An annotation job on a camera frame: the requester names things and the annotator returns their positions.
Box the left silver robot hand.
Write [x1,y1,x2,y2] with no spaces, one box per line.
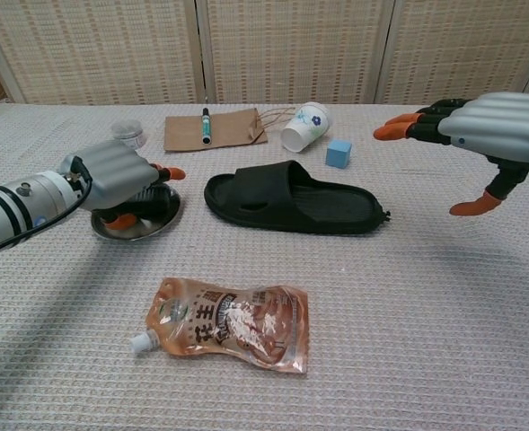
[61,139,188,231]

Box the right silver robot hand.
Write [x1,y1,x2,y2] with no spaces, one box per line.
[373,92,529,217]

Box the grey cleaning brush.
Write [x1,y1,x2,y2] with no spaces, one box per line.
[124,183,173,216]

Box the black rubber slipper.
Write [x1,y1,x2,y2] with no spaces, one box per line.
[203,160,393,235]

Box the small clear lidded jar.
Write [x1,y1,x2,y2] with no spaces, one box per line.
[110,119,147,152]

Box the round steel plate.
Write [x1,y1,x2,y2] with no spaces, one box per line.
[91,186,184,242]

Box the woven folding screen panel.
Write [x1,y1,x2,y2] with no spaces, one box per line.
[375,0,529,105]
[0,0,207,107]
[198,0,398,105]

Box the green marker pen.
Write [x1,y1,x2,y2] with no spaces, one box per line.
[200,106,214,145]

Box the brown paper bag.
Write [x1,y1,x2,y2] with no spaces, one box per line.
[163,106,299,154]

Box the light blue cube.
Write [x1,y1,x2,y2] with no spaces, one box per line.
[325,137,353,171]

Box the orange liquid spout pouch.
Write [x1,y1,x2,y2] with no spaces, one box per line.
[128,277,310,375]

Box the floral paper cup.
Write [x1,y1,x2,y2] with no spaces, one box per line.
[280,101,331,153]

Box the grey waffle tablecloth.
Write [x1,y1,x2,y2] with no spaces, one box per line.
[0,102,529,431]

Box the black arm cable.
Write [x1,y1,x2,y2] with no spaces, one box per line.
[0,156,94,264]

